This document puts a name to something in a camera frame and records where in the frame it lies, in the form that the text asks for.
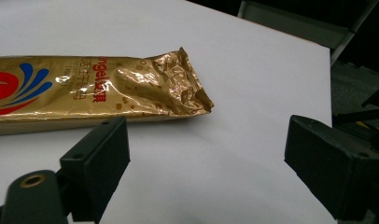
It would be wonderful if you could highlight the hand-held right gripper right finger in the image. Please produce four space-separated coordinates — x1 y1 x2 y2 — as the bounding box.
284 114 379 222

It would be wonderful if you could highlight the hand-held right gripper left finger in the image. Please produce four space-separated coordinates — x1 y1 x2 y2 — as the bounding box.
59 116 132 224

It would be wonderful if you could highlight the gold foil packet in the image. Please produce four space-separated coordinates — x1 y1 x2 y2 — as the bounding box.
0 47 215 137

